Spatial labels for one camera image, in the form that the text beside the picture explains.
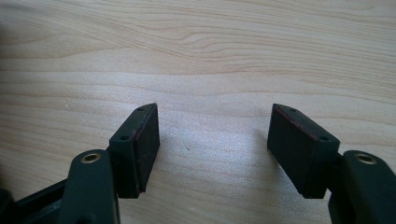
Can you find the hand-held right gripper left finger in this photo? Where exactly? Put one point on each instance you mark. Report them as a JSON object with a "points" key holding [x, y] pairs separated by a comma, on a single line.
{"points": [[134, 155]]}

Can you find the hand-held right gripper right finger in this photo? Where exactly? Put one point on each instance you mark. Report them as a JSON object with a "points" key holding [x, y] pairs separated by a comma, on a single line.
{"points": [[300, 149]]}

